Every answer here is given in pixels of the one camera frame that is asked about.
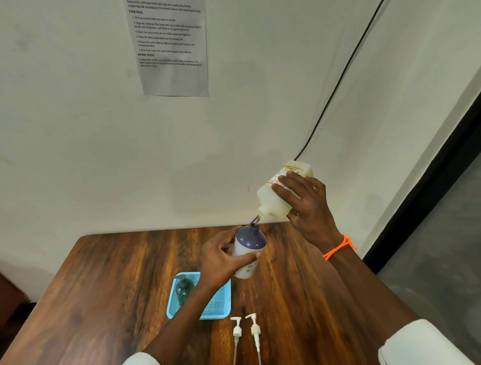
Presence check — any person's right hand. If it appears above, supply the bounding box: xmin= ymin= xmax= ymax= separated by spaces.
xmin=271 ymin=171 xmax=343 ymax=255

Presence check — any person's left hand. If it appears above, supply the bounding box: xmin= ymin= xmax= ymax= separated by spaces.
xmin=199 ymin=225 xmax=262 ymax=292

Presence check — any small navy white pump bottle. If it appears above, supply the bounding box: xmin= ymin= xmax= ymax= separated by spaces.
xmin=231 ymin=222 xmax=267 ymax=280

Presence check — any small teal translucent bottle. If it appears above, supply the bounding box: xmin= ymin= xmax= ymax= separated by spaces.
xmin=175 ymin=279 xmax=195 ymax=307

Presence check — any large yellow soap bottle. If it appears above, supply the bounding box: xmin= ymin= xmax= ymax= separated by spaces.
xmin=257 ymin=160 xmax=314 ymax=220

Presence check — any white pump head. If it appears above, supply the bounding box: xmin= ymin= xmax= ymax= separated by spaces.
xmin=245 ymin=313 xmax=263 ymax=365
xmin=229 ymin=316 xmax=243 ymax=365

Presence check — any person's right forearm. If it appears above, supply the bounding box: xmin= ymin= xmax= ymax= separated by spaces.
xmin=324 ymin=240 xmax=418 ymax=350

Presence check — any person's left forearm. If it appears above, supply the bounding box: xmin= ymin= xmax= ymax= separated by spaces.
xmin=142 ymin=280 xmax=220 ymax=365

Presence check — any person's left white sleeve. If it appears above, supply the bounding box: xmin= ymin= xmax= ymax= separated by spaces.
xmin=122 ymin=352 xmax=160 ymax=365

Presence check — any person's white sleeve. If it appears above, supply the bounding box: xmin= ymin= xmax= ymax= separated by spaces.
xmin=122 ymin=352 xmax=160 ymax=365
xmin=377 ymin=318 xmax=476 ymax=365

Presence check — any person's right white sleeve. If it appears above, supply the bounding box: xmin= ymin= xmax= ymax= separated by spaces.
xmin=377 ymin=318 xmax=476 ymax=365

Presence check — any blue plastic mesh basket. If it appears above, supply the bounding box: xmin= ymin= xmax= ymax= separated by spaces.
xmin=166 ymin=272 xmax=232 ymax=321

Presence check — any printed paper sheet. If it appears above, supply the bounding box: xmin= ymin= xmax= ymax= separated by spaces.
xmin=124 ymin=0 xmax=209 ymax=98

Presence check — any maroon upholstered seat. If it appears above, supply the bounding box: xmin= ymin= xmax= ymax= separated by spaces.
xmin=0 ymin=272 xmax=31 ymax=331

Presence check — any orange beaded bracelet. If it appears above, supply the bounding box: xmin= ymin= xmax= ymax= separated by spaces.
xmin=322 ymin=234 xmax=358 ymax=261

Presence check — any black door frame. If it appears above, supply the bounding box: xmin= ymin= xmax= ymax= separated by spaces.
xmin=362 ymin=92 xmax=481 ymax=275

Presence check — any long black wall cable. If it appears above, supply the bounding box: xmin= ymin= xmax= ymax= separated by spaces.
xmin=294 ymin=0 xmax=386 ymax=161

